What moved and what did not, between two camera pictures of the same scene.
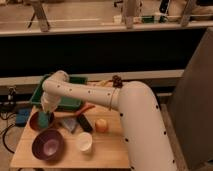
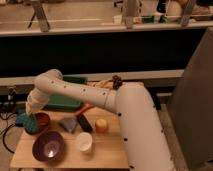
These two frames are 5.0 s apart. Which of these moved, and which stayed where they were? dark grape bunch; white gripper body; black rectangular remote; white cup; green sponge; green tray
Moved: green sponge; white gripper body
Stayed: dark grape bunch; black rectangular remote; white cup; green tray
